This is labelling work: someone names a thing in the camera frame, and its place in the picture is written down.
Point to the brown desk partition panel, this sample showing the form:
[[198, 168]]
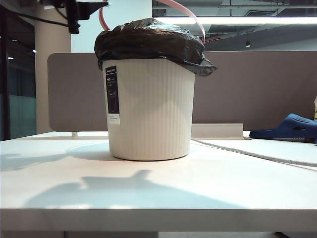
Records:
[[247, 94]]

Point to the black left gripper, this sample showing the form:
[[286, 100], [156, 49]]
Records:
[[73, 15]]

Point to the white ribbed trash can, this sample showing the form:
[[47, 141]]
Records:
[[153, 111]]

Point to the grey rounded desk partition panel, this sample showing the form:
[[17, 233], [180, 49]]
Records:
[[74, 94]]

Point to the black ceiling spotlight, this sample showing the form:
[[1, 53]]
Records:
[[248, 44]]

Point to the cream yellow carton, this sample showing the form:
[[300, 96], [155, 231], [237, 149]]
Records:
[[315, 111]]

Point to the black garbage bag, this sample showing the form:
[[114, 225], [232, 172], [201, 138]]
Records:
[[148, 37]]

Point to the white partition support post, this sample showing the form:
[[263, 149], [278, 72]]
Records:
[[75, 135]]

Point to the blue clog shoe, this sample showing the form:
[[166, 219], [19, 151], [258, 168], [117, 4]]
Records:
[[292, 129]]

